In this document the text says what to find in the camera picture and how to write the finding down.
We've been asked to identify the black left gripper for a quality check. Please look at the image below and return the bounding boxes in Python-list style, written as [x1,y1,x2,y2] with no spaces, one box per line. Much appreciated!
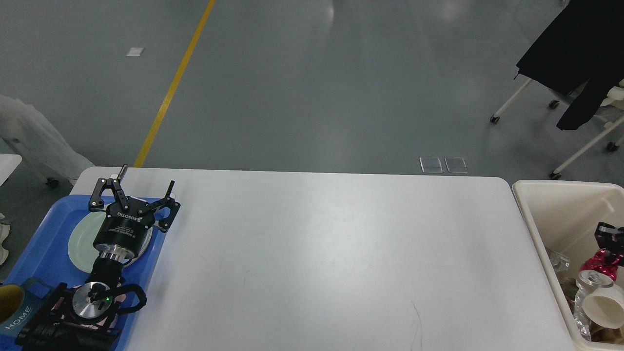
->
[88,164,180,261]

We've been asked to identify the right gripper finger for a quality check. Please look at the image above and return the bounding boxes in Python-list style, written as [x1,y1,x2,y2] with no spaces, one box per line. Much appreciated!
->
[594,222,624,265]

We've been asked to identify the crushed red soda can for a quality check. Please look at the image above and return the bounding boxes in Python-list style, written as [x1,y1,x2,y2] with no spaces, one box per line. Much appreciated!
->
[578,249,623,288]

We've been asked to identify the foil wrapper with napkin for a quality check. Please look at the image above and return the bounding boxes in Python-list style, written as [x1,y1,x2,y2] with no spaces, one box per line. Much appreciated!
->
[546,248,570,273]

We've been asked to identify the green plate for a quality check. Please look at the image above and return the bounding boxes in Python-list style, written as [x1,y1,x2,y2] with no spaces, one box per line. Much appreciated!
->
[67,211,154,273]

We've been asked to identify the dark teal mug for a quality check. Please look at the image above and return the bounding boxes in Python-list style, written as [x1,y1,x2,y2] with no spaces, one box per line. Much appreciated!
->
[0,277,55,338]

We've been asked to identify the foil bag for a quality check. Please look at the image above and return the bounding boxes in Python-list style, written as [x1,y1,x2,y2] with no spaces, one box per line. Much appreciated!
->
[560,277,597,341]

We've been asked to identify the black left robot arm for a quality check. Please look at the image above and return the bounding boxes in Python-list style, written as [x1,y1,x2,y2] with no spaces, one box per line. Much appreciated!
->
[4,166,181,351]

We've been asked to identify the beige plastic bin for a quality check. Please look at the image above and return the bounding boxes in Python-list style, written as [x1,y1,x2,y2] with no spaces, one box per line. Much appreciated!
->
[512,180,624,351]

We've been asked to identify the person in light trousers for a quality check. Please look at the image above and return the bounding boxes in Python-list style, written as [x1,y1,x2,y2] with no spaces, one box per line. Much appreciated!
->
[0,95,94,185]

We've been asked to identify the black jacket on chair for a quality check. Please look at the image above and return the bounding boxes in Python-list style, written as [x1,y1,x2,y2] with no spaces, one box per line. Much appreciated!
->
[516,0,624,131]

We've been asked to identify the white rolling chair frame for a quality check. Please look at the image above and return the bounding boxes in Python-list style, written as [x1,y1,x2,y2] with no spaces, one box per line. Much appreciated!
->
[489,78,624,180]

